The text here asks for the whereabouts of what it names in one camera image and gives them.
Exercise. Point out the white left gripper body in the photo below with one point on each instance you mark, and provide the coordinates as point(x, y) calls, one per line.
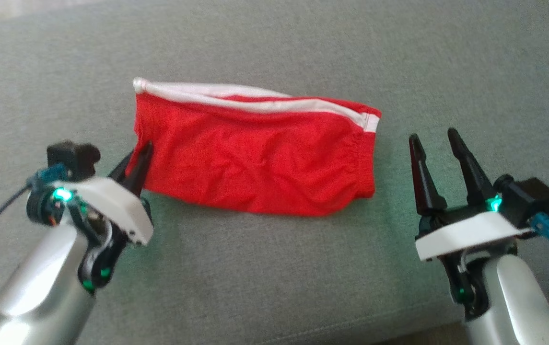
point(111, 206)

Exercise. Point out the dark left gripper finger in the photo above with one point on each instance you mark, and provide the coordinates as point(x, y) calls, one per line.
point(123, 170)
point(141, 167)

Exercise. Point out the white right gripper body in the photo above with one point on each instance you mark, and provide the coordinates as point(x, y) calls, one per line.
point(466, 235)

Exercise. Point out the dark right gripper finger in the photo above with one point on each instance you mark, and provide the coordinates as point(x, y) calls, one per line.
point(425, 187)
point(473, 177)

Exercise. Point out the red shorts with white trim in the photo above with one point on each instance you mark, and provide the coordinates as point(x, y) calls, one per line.
point(255, 158)

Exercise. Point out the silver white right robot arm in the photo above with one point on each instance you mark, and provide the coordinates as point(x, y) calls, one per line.
point(514, 297)

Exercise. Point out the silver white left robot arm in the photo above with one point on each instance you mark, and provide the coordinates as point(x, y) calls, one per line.
point(39, 278)

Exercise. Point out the grey fabric sofa cushion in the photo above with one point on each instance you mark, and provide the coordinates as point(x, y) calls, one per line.
point(274, 268)

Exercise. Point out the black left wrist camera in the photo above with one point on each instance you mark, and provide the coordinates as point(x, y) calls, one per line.
point(70, 155)

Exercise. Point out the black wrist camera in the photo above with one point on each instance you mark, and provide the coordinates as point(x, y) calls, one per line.
point(70, 155)
point(528, 196)

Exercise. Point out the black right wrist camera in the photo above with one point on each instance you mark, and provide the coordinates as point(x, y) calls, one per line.
point(528, 196)

